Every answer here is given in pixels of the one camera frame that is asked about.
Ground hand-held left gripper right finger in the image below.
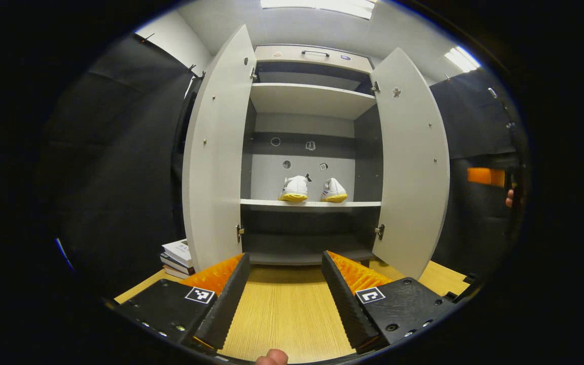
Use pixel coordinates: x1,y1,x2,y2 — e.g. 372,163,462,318
321,250,457,354

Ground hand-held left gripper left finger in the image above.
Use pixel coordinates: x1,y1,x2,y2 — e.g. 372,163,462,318
115,252,251,351

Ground white shoe cabinet door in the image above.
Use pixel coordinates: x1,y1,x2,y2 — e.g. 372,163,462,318
182,24,257,273
371,47,451,280

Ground white yellow-soled shoe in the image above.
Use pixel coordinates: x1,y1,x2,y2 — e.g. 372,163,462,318
320,177,348,203
278,175,310,203

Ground white shoe cabinet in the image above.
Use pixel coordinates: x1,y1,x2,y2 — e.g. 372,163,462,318
239,45,385,267

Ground dark-edged book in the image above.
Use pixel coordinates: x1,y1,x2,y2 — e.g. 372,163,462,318
159,253,195,280

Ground white portrait cover book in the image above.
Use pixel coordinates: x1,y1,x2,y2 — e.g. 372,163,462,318
162,239,194,268

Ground ceiling light panel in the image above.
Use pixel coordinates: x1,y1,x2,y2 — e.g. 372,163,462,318
444,48,475,73
456,46,482,69
260,0,376,20

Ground black backdrop cloth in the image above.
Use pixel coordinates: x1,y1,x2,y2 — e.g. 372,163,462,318
39,33,531,300

